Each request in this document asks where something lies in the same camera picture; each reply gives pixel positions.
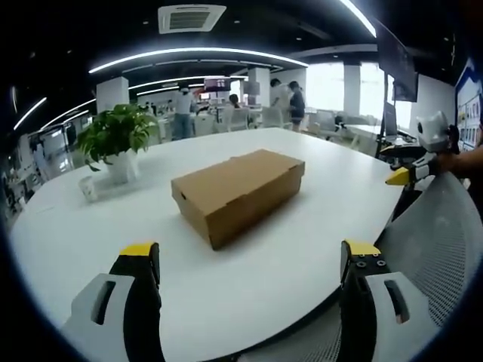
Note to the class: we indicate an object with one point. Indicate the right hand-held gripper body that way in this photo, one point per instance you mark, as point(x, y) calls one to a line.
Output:
point(434, 130)

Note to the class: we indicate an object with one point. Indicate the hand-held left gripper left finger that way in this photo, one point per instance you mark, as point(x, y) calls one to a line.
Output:
point(113, 298)

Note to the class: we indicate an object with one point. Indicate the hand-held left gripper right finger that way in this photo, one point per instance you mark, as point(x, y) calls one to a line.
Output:
point(381, 301)

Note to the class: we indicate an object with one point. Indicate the brown cardboard shoe box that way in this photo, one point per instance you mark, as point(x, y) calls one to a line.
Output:
point(234, 192)

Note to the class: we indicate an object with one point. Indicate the person's right hand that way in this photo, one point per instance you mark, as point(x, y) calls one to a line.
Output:
point(449, 164)

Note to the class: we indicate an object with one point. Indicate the black desk monitor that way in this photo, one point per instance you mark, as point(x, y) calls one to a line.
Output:
point(389, 120)

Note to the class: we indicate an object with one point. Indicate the grey mesh office chair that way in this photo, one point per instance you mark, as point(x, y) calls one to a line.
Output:
point(426, 241)

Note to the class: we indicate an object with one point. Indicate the hanging black display screen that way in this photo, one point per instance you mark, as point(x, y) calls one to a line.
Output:
point(398, 64)

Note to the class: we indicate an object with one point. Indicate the white paper cup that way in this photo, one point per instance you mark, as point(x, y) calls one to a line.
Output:
point(89, 188)

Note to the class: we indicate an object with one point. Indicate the ceiling light strip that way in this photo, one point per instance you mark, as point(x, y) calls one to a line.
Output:
point(360, 17)
point(30, 113)

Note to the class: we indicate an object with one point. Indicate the green potted plant white pot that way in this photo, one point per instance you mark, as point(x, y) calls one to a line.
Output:
point(117, 132)

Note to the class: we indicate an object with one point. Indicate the white office chair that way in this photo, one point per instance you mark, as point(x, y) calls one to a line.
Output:
point(237, 120)

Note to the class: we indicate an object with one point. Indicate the long curved ceiling light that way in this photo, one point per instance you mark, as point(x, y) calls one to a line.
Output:
point(196, 53)

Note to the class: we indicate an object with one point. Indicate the ceiling air conditioner vent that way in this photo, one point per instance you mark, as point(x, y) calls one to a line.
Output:
point(190, 18)

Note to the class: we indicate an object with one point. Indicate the blue wall poster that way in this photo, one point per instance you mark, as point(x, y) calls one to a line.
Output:
point(469, 109)

